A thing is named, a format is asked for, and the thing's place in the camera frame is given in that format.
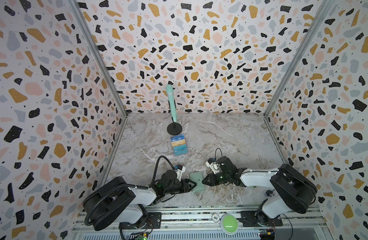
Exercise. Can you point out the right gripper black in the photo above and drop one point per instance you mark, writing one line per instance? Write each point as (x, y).
(217, 178)

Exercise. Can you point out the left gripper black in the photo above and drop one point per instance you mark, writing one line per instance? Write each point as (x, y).
(188, 187)

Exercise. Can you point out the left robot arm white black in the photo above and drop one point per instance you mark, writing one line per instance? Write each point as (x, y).
(118, 201)

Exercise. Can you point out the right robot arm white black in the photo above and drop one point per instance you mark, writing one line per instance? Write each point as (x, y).
(288, 190)

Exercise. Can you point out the yellow VIP card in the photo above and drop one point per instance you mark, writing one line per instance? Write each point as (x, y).
(176, 143)

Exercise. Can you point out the green round push button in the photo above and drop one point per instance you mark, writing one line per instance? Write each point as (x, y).
(229, 224)

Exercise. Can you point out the black round microphone stand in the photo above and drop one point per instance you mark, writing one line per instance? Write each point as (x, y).
(174, 129)

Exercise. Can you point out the mint green microphone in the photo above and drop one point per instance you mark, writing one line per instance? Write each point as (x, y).
(172, 103)

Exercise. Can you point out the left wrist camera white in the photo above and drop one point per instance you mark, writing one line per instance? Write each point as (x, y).
(179, 169)

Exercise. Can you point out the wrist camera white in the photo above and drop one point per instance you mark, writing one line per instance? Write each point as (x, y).
(179, 169)
(212, 164)

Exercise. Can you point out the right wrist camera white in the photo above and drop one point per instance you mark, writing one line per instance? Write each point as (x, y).
(212, 164)

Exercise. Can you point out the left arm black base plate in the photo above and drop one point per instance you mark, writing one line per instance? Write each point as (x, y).
(150, 221)

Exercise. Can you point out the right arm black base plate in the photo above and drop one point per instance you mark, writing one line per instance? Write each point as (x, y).
(254, 219)

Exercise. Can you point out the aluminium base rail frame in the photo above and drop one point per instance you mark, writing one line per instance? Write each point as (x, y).
(203, 223)

